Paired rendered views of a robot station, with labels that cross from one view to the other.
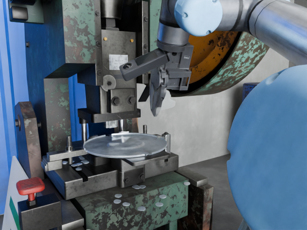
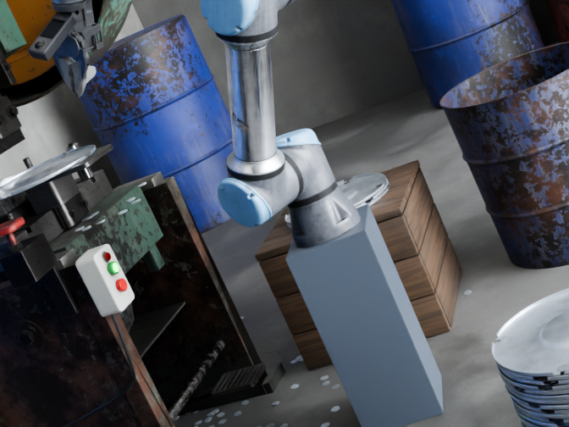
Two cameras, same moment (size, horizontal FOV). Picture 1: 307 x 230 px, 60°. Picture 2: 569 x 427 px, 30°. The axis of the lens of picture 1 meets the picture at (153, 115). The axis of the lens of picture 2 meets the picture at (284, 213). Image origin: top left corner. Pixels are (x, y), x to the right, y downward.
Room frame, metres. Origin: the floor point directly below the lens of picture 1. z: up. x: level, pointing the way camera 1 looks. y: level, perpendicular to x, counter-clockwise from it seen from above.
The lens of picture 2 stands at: (-1.45, 0.97, 1.08)
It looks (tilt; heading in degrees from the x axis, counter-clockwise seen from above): 14 degrees down; 329
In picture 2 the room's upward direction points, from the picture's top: 24 degrees counter-clockwise
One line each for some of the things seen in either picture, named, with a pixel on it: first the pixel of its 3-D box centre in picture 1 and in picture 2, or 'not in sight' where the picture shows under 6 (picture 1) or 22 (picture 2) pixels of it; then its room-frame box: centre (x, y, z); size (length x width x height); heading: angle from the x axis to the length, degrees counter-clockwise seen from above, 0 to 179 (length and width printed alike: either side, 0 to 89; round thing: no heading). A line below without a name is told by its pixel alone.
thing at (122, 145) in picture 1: (125, 143); (38, 174); (0.90, 0.10, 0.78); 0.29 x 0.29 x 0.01
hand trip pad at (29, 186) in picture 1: (31, 196); (12, 241); (0.63, 0.31, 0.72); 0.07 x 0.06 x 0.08; 34
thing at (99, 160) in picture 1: (110, 151); (7, 213); (1.01, 0.17, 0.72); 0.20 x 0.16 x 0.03; 124
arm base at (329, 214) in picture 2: not in sight; (318, 210); (0.39, -0.24, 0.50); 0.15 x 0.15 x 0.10
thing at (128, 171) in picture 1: (133, 165); (68, 193); (0.86, 0.07, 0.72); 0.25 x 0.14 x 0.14; 34
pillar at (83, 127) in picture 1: (84, 130); not in sight; (1.01, 0.27, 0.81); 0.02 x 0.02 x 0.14
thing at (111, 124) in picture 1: (111, 122); not in sight; (1.00, 0.16, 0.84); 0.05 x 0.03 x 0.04; 124
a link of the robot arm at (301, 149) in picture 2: not in sight; (295, 163); (0.39, -0.23, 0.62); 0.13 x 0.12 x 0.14; 101
